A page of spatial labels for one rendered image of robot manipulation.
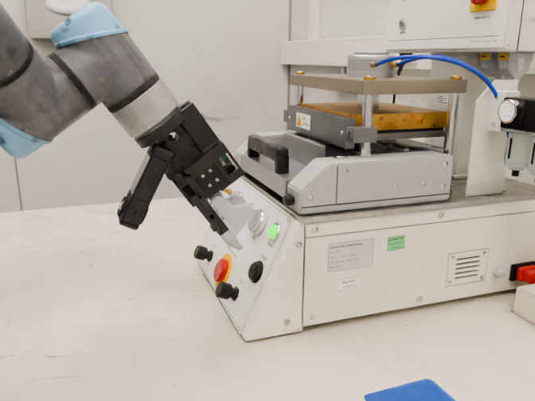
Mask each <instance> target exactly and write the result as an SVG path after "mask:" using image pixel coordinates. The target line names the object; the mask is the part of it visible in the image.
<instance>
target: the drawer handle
mask: <svg viewBox="0 0 535 401"><path fill-rule="evenodd" d="M260 154H262V155H263V156H265V157H267V158H269V159H271V160H272V161H274V162H275V173H277V174H280V173H289V156H288V148H286V147H285V146H281V145H280V144H278V143H276V142H273V141H271V140H268V139H266V138H264V137H261V136H259V135H258V134H250V135H249V136H248V157H250V158H256V157H259V156H260Z"/></svg>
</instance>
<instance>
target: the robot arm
mask: <svg viewBox="0 0 535 401"><path fill-rule="evenodd" d="M128 33H129V32H128V31H127V30H126V29H124V27H123V26H122V25H121V23H120V22H119V21H118V19H117V18H116V17H115V15H114V14H113V13H111V11H110V10H109V9H108V8H107V7H106V6H105V5H104V4H103V3H101V2H92V3H89V4H87V5H86V6H84V7H83V8H81V9H80V10H78V11H76V12H75V13H74V14H72V15H71V16H69V17H68V18H67V19H65V20H64V21H62V22H61V23H60V24H59V25H57V26H56V27H55V28H54V29H53V30H52V31H51V33H50V37H51V39H52V41H53V43H54V44H55V45H54V46H55V48H56V50H55V51H53V52H52V53H51V54H49V55H48V56H47V57H45V58H44V59H41V57H40V56H39V54H38V53H37V51H36V50H35V49H34V47H33V46H32V45H31V44H30V42H29V41H28V39H27V38H26V37H25V35H24V34H23V32H22V31H21V30H20V29H19V28H18V26H17V25H16V23H15V22H14V20H13V19H12V17H11V16H10V15H9V14H8V13H7V11H6V9H5V8H4V7H3V5H2V4H1V3H0V147H1V148H3V149H4V151H5V152H7V153H8V154H9V155H10V156H12V157H14V158H26V157H28V156H29V155H31V154H32V153H33V152H35V151H36V150H38V149H40V148H41V147H42V146H43V145H45V144H49V143H51V142H52V141H53V139H54V138H55V137H56V136H57V135H59V134H60V133H61V132H63V131H64V130H66V129H67V128H68V127H70V126H71V125H72V124H73V123H75V122H76V121H77V120H79V119H80V118H82V117H83V116H84V115H86V114H87V113H88V112H89V111H91V110H92V109H93V108H94V107H96V106H97V105H99V104H100V103H102V104H103V105H104V106H105V107H106V108H107V109H108V110H109V112H111V114H112V115H113V117H114V118H115V119H116V121H117V122H118V123H119V124H120V126H121V127H122V128H123V129H124V130H125V131H126V132H127V134H128V135H129V136H130V137H131V138H135V141H136V142H137V143H138V145H139V146H140V147H141V148H142V149H143V148H147V147H148V146H149V149H148V151H147V152H146V156H145V158H144V159H143V162H142V164H141V166H140V168H139V171H138V172H137V174H136V176H135V179H134V181H133V183H132V185H131V187H130V189H129V191H128V193H127V196H126V197H125V196H124V198H123V199H122V201H121V203H120V204H119V208H118V211H117V215H118V217H119V224H120V225H122V226H124V227H127V228H130V229H132V230H138V228H139V225H140V224H142V223H143V221H144V220H145V218H146V215H147V213H148V210H149V205H150V203H151V201H152V199H153V196H154V194H155V192H156V190H157V188H158V186H159V184H160V182H161V179H162V177H163V175H164V174H165V175H166V177H167V178H168V179H169V180H171V181H173V183H174V184H175V185H176V186H177V188H178V189H179V191H180V192H181V193H182V195H183V196H184V197H185V198H186V199H187V201H188V202H189V203H190V204H191V205H192V206H193V207H195V206H196V207H197V208H198V210H199V211H200V212H201V214H202V215H203V216H204V218H206V219H207V221H208V222H209V223H210V224H211V226H212V227H213V228H214V230H215V231H216V232H217V233H218V235H219V236H220V237H221V238H222V239H223V240H224V241H225V242H226V243H227V245H228V246H230V247H233V248H235V249H238V250H241V249H242V248H243V246H242V245H241V244H240V242H239V241H238V240H237V238H236V237H237V235H238V233H239V232H240V231H241V229H242V228H243V227H244V226H245V225H246V223H247V222H248V221H249V220H250V219H251V217H252V216H253V213H254V209H253V207H252V206H251V205H250V204H248V203H247V202H246V200H245V199H244V198H243V197H232V198H225V197H223V196H222V194H221V193H220V192H219V191H223V190H224V189H226V188H227V187H228V186H230V185H231V184H232V183H233V182H235V181H236V180H237V179H239V178H240V177H242V176H243V175H244V174H245V172H244V171H243V170H242V169H241V167H240V166H239V164H238V163H237V161H236V160H235V158H234V157H233V156H232V155H231V153H230V152H229V150H228V149H227V147H226V146H225V144H224V143H223V142H222V141H221V140H220V139H219V138H218V137H217V136H216V134H215V133H214V132H213V130H212V128H211V127H210V126H209V124H208V123H207V122H206V121H205V119H204V118H203V116H202V115H201V113H200V112H199V110H198V109H197V108H196V107H195V105H194V104H193V103H191V102H190V101H189V100H187V101H186V102H184V103H183V104H182V105H181V106H180V107H178V101H177V100H176V98H175V97H174V95H173V94H172V93H171V91H170V90H169V88H168V87H167V86H166V85H165V83H164V82H163V81H162V79H161V78H160V77H159V75H158V74H157V72H156V71H155V70H154V69H153V67H152V66H151V65H150V63H149V62H148V60H147V59H146V58H145V56H144V55H143V54H142V52H141V51H140V49H139V48H138V46H137V45H136V44H135V43H134V42H133V40H132V39H131V37H130V36H129V34H128ZM173 132H175V136H174V137H173V135H172V134H171V133H173ZM226 154H228V155H229V157H230V158H231V159H232V161H233V162H234V163H235V165H236V167H237V168H238V169H236V167H235V166H234V165H233V164H232V162H231V161H230V159H229V158H228V156H227V155H226ZM235 169H236V170H235ZM234 170H235V171H234ZM207 199H210V203H209V202H208V201H207ZM214 207H216V209H214Z"/></svg>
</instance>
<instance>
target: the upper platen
mask: <svg viewBox="0 0 535 401"><path fill-rule="evenodd" d="M379 99H380V95H374V101H373V125H372V127H377V140H388V139H403V138H433V137H444V135H445V130H443V128H444V127H446V119H447V112H446V111H437V110H432V109H427V108H421V107H411V106H405V105H400V104H394V103H385V102H379ZM362 100H363V95H358V102H344V103H300V104H299V106H301V107H308V108H311V109H315V110H319V111H325V112H329V113H333V114H336V115H343V116H346V117H350V118H354V119H356V127H357V126H361V114H362Z"/></svg>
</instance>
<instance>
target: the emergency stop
mask: <svg viewBox="0 0 535 401"><path fill-rule="evenodd" d="M227 271H228V260H227V259H220V260H219V261H218V262H217V265H216V266H215V269H214V272H213V277H214V279H215V281H216V282H221V281H223V279H224V278H225V276H226V274H227Z"/></svg>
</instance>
